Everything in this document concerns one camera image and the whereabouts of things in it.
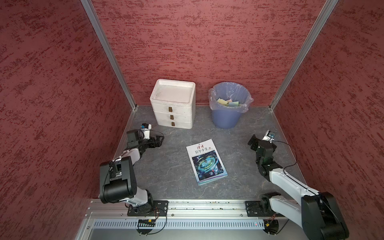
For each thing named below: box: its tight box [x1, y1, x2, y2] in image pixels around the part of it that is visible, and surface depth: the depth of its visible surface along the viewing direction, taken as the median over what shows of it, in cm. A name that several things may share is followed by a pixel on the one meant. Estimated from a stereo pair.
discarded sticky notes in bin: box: [216, 98, 239, 107], surface depth 107 cm
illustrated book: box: [186, 138, 228, 186], surface depth 91 cm
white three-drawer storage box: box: [150, 78, 196, 130], surface depth 98 cm
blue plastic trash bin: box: [208, 82, 254, 129], surface depth 100 cm
